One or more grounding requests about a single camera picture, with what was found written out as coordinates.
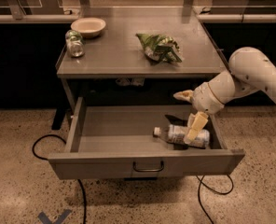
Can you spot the green soda can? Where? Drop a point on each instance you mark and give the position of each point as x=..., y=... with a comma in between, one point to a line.
x=74, y=43

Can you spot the black drawer handle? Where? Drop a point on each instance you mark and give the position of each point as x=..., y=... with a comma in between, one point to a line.
x=148, y=169

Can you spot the grey metal counter table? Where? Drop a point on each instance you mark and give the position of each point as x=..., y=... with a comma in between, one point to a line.
x=118, y=52

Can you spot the blue label plastic bottle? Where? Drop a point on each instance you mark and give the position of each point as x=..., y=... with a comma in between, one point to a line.
x=175, y=134

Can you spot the grey drawer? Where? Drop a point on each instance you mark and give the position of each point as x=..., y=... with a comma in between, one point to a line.
x=104, y=142

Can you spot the white ceramic bowl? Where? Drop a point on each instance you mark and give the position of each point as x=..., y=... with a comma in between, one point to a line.
x=89, y=27

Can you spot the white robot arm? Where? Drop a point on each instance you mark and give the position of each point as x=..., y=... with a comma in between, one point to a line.
x=249, y=70

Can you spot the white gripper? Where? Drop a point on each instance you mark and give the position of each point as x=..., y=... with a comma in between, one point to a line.
x=203, y=98

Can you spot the green chip bag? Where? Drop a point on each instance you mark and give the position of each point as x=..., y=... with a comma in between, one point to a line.
x=160, y=48

